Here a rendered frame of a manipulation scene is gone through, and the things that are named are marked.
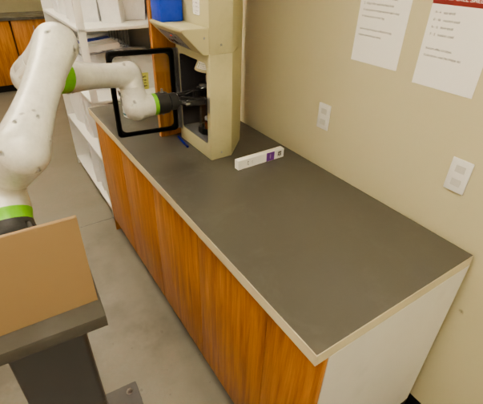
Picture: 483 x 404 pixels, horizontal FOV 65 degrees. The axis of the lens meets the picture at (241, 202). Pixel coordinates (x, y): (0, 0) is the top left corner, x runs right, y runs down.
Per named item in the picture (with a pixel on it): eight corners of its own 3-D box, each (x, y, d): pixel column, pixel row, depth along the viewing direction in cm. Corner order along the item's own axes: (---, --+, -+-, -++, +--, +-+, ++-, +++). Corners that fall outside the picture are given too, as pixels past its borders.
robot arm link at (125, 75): (59, 96, 135) (80, 90, 130) (50, 63, 133) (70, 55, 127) (131, 91, 165) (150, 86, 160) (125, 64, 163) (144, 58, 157)
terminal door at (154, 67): (179, 129, 196) (173, 46, 174) (118, 138, 184) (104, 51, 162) (178, 128, 196) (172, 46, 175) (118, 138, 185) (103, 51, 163)
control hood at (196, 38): (175, 41, 175) (173, 17, 169) (209, 55, 152) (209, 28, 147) (150, 43, 169) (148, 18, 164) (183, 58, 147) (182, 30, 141)
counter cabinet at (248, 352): (195, 203, 318) (190, 96, 269) (401, 410, 176) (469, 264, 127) (116, 228, 286) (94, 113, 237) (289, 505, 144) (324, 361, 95)
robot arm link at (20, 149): (-8, 146, 79) (48, 2, 107) (-34, 180, 88) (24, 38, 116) (54, 172, 87) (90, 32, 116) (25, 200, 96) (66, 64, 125)
